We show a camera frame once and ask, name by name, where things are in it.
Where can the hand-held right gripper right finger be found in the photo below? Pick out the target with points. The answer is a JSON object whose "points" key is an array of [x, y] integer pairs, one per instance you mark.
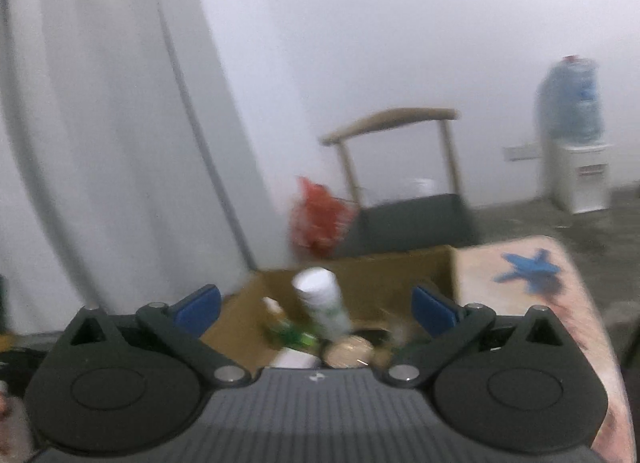
{"points": [[435, 310]]}

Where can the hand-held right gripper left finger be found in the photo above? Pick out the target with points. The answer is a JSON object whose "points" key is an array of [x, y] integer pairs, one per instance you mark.
{"points": [[197, 308]]}

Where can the brown cardboard box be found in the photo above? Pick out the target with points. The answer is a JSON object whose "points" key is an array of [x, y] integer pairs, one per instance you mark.
{"points": [[380, 268]]}

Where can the white tube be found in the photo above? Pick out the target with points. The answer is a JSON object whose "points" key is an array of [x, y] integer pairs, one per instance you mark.
{"points": [[295, 358]]}

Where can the white bottle with green label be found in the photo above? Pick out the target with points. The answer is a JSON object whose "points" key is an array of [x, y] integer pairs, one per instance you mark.
{"points": [[320, 298]]}

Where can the green dropper bottle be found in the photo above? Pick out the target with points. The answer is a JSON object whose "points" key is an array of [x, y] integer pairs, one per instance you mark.
{"points": [[275, 315]]}

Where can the wooden chair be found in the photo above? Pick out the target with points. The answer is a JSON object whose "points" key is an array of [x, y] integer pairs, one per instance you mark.
{"points": [[415, 228]]}

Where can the red plastic bag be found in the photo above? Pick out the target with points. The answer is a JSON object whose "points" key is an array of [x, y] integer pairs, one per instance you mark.
{"points": [[320, 213]]}

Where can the white curtain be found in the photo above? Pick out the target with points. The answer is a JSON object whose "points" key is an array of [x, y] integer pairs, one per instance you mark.
{"points": [[100, 143]]}

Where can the blue water jug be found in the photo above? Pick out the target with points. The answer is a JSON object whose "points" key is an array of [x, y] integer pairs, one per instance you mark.
{"points": [[572, 98]]}

